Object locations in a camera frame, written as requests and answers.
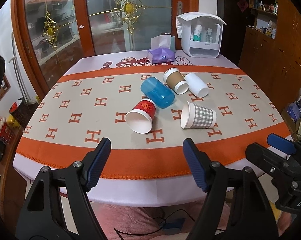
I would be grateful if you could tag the blue plastic cup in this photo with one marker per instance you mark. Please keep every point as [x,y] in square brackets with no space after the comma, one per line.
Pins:
[156,91]

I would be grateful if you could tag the wooden glass door cabinet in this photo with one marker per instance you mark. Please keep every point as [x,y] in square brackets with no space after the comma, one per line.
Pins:
[53,35]

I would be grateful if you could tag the grey checked paper cup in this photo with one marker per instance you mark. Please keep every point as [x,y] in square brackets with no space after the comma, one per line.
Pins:
[196,116]

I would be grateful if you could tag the red snack box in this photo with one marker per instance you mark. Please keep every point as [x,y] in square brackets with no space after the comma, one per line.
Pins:
[6,133]

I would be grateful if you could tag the white plastic cup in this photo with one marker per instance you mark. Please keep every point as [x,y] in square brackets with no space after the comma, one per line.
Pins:
[196,85]

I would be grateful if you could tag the orange beige H-pattern cloth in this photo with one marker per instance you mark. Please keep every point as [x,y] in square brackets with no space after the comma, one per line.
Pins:
[83,108]

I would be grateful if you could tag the purple tissue pack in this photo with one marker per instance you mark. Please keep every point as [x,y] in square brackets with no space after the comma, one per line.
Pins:
[160,55]

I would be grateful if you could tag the white desktop storage cabinet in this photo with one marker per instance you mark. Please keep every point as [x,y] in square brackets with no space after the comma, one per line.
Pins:
[200,34]

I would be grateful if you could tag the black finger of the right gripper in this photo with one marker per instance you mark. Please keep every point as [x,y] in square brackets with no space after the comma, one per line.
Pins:
[284,145]

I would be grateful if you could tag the dark wooden shelf unit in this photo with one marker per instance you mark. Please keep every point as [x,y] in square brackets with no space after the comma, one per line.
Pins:
[273,61]

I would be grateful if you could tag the brown paper coffee cup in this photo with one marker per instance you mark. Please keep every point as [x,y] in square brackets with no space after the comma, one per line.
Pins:
[174,79]

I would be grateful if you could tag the red paper cup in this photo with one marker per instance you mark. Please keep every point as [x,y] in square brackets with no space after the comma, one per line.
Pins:
[140,118]

